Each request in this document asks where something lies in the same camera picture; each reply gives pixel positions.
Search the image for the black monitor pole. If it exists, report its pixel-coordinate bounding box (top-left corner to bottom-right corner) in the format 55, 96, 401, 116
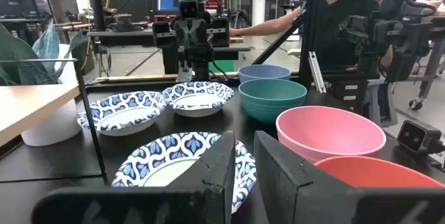
88, 0, 106, 32

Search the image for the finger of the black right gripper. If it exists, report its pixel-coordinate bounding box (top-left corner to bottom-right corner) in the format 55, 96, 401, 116
208, 17, 231, 47
152, 21, 172, 48

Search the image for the blue plastic bowl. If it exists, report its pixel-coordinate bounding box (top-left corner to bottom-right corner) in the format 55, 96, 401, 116
237, 64, 292, 84

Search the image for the pink plastic bowl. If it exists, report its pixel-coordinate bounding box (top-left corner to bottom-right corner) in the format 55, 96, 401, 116
275, 105, 387, 164

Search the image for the black table-level camera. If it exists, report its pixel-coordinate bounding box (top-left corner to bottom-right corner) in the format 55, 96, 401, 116
396, 119, 445, 155

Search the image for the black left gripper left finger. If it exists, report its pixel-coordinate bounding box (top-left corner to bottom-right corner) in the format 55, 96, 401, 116
31, 130, 236, 224

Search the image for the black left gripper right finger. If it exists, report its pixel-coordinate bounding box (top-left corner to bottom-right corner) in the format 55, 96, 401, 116
253, 130, 445, 224

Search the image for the green panel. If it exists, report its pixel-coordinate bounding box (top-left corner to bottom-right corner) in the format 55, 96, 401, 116
208, 60, 235, 74

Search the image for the black computer cart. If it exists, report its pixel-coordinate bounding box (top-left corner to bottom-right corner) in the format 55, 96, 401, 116
86, 29, 252, 76

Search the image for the white pillar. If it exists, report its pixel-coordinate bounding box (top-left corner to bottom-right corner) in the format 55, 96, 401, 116
250, 0, 267, 26

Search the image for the wooden shelf with black frame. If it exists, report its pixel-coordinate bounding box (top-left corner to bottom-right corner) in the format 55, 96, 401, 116
0, 58, 106, 183

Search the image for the green leafy plant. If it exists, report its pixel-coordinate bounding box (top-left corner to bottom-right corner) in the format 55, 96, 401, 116
0, 20, 90, 86

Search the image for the person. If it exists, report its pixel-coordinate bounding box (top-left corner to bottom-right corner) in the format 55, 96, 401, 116
305, 0, 396, 74

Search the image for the coral red plastic bowl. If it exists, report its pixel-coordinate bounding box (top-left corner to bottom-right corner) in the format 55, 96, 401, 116
314, 155, 445, 189

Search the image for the black control box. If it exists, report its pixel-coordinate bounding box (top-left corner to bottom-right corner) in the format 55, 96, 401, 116
332, 79, 369, 113

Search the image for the white plant pot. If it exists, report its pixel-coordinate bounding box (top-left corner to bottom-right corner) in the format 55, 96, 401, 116
21, 42, 83, 147

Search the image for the wooden workbench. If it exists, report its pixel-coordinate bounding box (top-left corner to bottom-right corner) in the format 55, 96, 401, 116
51, 22, 93, 32

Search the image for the teal plastic bowl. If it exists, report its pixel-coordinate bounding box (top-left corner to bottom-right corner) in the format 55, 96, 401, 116
238, 78, 308, 125

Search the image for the black equipment case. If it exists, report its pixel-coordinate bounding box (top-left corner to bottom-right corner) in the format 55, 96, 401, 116
0, 0, 42, 19

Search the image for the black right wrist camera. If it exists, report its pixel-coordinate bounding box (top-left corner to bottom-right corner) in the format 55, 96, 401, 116
178, 0, 206, 19

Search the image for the grey wheeled stand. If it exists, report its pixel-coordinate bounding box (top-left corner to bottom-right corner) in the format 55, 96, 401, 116
409, 38, 445, 111

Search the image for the white metal bracket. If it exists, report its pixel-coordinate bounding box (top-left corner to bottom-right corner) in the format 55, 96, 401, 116
308, 51, 327, 95

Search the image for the blue patterned paper bowl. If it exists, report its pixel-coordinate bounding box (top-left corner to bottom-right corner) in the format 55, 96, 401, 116
111, 131, 258, 215
76, 90, 168, 137
161, 80, 235, 118

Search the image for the coiled black cable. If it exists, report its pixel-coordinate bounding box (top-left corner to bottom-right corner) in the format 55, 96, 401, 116
108, 13, 145, 33

